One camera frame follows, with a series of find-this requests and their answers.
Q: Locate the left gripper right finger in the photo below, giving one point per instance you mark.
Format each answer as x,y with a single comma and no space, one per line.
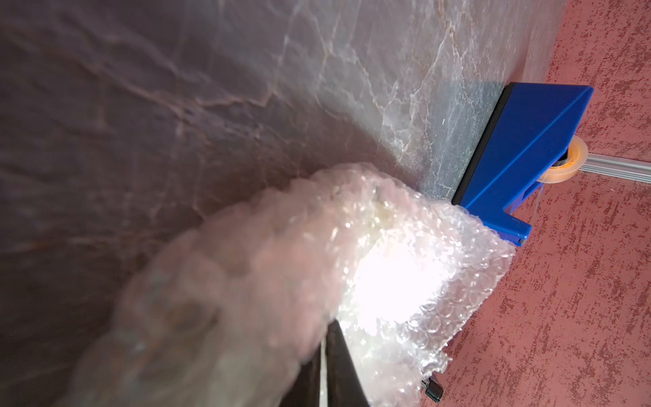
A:
343,386

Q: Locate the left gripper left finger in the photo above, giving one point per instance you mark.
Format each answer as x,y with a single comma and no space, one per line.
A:
305,392

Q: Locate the clear bubble wrap sheet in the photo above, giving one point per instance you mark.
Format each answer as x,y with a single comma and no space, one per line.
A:
228,313

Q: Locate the blue tape dispenser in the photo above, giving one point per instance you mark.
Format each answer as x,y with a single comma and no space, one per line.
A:
529,142

